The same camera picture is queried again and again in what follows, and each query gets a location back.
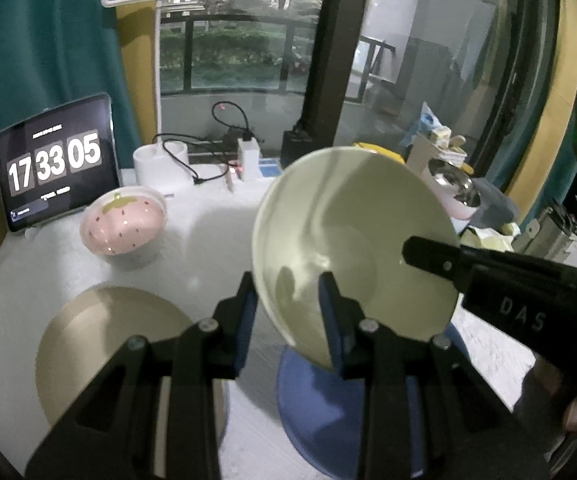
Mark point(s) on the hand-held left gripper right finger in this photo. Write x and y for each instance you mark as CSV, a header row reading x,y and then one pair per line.
x,y
329,330

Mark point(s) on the pink steel-lined bowl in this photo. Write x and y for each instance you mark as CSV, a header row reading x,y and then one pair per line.
x,y
451,182

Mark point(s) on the tablet showing clock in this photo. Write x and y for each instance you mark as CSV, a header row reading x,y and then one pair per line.
x,y
56,165

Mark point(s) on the blue plate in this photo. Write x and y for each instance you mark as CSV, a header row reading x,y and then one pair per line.
x,y
308,410

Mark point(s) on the pink strawberry bowl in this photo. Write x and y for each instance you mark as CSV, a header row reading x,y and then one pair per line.
x,y
123,220

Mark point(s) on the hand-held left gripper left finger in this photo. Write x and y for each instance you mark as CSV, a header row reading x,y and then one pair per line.
x,y
246,330

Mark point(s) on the cream bowl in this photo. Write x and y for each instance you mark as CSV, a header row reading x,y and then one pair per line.
x,y
348,220

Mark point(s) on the beige plate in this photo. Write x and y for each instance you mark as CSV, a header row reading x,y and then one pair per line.
x,y
93,330

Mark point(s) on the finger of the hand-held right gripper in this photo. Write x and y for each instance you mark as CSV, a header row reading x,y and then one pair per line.
x,y
428,255

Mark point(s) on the teal curtain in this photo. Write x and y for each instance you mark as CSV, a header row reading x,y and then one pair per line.
x,y
43,35
543,160

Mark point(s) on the black window frame post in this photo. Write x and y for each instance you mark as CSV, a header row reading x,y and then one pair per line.
x,y
331,35

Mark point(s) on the silver metal appliance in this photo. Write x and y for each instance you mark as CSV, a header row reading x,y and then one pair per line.
x,y
548,235

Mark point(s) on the white charger plug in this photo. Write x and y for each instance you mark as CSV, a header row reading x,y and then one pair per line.
x,y
248,157

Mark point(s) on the yellow curtain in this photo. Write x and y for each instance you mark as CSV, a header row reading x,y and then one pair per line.
x,y
138,70
558,110

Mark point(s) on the yellow patterned tissue pack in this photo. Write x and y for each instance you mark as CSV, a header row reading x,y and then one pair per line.
x,y
493,240

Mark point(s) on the black power adapter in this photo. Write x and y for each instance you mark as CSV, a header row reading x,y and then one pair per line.
x,y
296,147

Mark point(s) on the grey cloth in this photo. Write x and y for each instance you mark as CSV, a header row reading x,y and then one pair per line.
x,y
490,200

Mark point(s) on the blue snack bag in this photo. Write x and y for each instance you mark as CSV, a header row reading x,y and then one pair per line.
x,y
423,122

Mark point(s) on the balcony railing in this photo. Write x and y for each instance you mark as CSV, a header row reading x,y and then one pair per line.
x,y
228,25

